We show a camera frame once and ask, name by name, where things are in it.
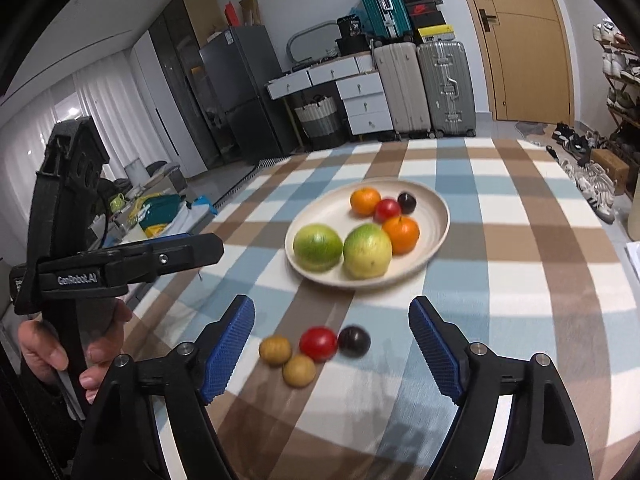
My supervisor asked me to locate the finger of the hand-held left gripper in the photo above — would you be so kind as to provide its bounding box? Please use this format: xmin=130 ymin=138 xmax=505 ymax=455
xmin=102 ymin=234 xmax=224 ymax=285
xmin=145 ymin=231 xmax=196 ymax=244

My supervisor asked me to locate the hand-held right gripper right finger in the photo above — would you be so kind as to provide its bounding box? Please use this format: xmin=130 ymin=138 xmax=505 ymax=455
xmin=408 ymin=296 xmax=596 ymax=480

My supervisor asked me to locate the row of sneakers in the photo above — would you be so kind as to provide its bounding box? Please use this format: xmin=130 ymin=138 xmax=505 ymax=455
xmin=545 ymin=121 xmax=618 ymax=223

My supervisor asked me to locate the beige suitcase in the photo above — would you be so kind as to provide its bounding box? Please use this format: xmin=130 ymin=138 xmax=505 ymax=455
xmin=372 ymin=41 xmax=431 ymax=141

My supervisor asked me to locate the red tomato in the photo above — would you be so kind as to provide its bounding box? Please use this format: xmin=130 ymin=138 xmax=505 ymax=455
xmin=374 ymin=198 xmax=402 ymax=224
xmin=299 ymin=326 xmax=339 ymax=362

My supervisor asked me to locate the yellow-green mango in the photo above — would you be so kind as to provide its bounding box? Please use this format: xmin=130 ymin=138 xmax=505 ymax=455
xmin=343 ymin=223 xmax=393 ymax=281

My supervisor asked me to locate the white curtain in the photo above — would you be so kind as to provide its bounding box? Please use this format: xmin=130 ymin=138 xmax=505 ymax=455
xmin=0 ymin=67 xmax=166 ymax=261

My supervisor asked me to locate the wooden shoe rack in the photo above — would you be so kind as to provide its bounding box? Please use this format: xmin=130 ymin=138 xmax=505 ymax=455
xmin=592 ymin=17 xmax=640 ymax=171

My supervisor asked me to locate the white drawer chest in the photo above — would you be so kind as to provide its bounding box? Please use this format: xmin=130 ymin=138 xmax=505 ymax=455
xmin=336 ymin=74 xmax=393 ymax=136

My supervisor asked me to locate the yellow and black shoe box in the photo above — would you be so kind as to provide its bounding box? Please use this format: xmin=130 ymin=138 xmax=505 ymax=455
xmin=417 ymin=25 xmax=456 ymax=44

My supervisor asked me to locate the brown cardboard box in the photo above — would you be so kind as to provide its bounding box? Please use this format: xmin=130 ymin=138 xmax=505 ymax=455
xmin=590 ymin=147 xmax=631 ymax=196

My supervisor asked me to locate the white low table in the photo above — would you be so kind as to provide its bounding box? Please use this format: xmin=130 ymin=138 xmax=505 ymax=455
xmin=120 ymin=200 xmax=217 ymax=271

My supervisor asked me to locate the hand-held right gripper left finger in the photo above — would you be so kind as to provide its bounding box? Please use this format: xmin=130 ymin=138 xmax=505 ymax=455
xmin=70 ymin=295 xmax=257 ymax=480

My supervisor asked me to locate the green mango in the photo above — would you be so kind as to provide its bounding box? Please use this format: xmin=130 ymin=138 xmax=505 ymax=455
xmin=292 ymin=224 xmax=344 ymax=273

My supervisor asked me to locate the person's left hand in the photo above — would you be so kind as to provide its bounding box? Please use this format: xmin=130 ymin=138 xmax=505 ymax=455
xmin=17 ymin=301 xmax=133 ymax=406

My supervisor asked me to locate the white vanity desk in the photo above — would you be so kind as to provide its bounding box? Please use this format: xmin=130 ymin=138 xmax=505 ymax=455
xmin=266 ymin=54 xmax=376 ymax=148

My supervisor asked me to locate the woven laundry basket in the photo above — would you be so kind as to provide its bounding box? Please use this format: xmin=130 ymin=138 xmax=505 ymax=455
xmin=294 ymin=96 xmax=341 ymax=137

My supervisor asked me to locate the flat cardboard box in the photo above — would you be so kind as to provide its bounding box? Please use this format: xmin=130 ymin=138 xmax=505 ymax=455
xmin=239 ymin=0 xmax=263 ymax=27

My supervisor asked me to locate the black storage crate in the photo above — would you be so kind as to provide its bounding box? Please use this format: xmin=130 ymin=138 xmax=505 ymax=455
xmin=335 ymin=36 xmax=373 ymax=57

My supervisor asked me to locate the small brown fruit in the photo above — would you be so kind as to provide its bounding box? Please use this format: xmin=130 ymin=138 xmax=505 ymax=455
xmin=259 ymin=336 xmax=293 ymax=367
xmin=282 ymin=355 xmax=317 ymax=388

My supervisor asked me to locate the dark glass cabinet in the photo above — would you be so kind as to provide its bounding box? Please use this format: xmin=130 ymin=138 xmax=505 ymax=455
xmin=147 ymin=0 xmax=226 ymax=168

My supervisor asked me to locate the grey refrigerator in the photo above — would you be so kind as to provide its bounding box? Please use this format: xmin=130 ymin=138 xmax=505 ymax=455
xmin=199 ymin=25 xmax=301 ymax=161

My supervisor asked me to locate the large cardboard carton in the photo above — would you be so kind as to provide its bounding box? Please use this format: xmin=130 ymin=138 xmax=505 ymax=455
xmin=180 ymin=0 xmax=223 ymax=48

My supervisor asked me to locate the person's left forearm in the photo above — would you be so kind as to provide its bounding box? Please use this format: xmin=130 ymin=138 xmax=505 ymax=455
xmin=0 ymin=360 xmax=88 ymax=480

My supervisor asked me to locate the cream round plate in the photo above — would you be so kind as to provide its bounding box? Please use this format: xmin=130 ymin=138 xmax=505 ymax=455
xmin=285 ymin=177 xmax=451 ymax=290

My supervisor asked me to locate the oval mirror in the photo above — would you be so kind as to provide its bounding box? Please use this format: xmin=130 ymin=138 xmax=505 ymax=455
xmin=287 ymin=21 xmax=341 ymax=61

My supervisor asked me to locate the green and white basket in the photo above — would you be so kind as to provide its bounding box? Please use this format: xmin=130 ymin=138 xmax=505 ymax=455
xmin=137 ymin=192 xmax=183 ymax=238

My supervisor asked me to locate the orange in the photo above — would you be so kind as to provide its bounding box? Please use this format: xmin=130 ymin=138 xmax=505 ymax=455
xmin=382 ymin=215 xmax=421 ymax=256
xmin=350 ymin=187 xmax=382 ymax=218

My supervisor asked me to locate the teal suitcase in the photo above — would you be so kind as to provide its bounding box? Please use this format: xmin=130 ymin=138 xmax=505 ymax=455
xmin=353 ymin=0 xmax=413 ymax=43

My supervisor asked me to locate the silver suitcase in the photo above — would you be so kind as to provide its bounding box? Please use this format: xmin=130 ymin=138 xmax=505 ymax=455
xmin=416 ymin=40 xmax=477 ymax=138

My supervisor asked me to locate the yellow wooden door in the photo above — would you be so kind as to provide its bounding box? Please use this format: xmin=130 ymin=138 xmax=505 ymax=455
xmin=450 ymin=0 xmax=576 ymax=123

